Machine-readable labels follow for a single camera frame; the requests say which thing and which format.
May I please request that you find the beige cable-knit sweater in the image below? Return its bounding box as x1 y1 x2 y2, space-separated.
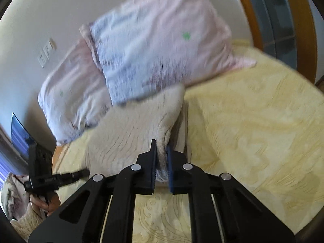
83 84 187 183

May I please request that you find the person's left hand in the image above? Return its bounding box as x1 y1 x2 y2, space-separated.
30 193 60 216

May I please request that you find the black television screen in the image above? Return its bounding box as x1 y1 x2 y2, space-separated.
11 112 36 162

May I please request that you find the pink floral pillow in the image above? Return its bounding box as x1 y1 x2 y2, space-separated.
38 39 112 146

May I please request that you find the yellow patterned bedspread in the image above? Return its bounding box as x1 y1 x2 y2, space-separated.
51 39 324 243

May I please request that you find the floral pillow with tree print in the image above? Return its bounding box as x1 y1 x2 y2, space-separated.
80 0 256 105

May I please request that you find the wooden headboard with grey panel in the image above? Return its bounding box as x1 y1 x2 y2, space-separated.
241 0 317 83

